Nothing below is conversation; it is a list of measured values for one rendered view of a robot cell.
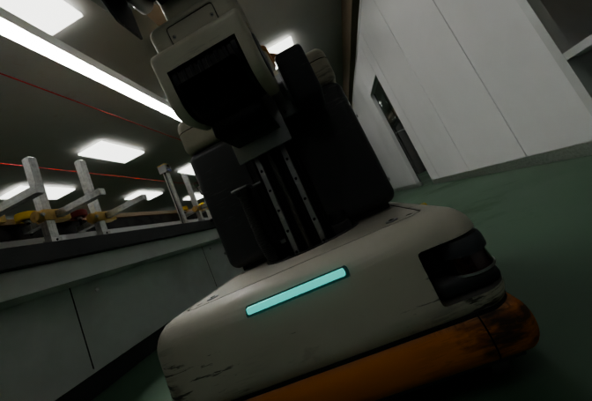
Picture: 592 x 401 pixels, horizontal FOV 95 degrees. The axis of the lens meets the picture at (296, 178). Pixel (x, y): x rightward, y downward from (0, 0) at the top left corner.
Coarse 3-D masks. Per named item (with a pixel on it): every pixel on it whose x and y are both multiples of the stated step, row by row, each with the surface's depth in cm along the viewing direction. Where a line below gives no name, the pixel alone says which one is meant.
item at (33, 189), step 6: (36, 186) 95; (42, 186) 97; (24, 192) 95; (30, 192) 94; (36, 192) 94; (42, 192) 96; (12, 198) 96; (18, 198) 95; (24, 198) 95; (30, 198) 96; (0, 204) 96; (6, 204) 96; (12, 204) 95; (18, 204) 97; (0, 210) 96; (6, 210) 97; (12, 210) 99; (0, 216) 99
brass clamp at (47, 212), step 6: (42, 210) 117; (48, 210) 120; (54, 210) 122; (30, 216) 116; (36, 216) 115; (42, 216) 116; (48, 216) 118; (54, 216) 121; (66, 216) 126; (36, 222) 115
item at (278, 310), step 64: (320, 256) 49; (384, 256) 43; (448, 256) 42; (192, 320) 50; (256, 320) 46; (320, 320) 44; (384, 320) 42; (448, 320) 41; (512, 320) 38; (192, 384) 47; (256, 384) 45; (320, 384) 43; (384, 384) 41
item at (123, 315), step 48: (0, 240) 118; (96, 288) 147; (144, 288) 177; (192, 288) 220; (0, 336) 105; (48, 336) 119; (96, 336) 137; (144, 336) 162; (0, 384) 99; (48, 384) 111; (96, 384) 129
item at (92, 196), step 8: (96, 192) 119; (104, 192) 121; (80, 200) 120; (88, 200) 119; (64, 208) 121; (72, 208) 120; (32, 224) 124; (40, 224) 123; (24, 232) 124; (32, 232) 125
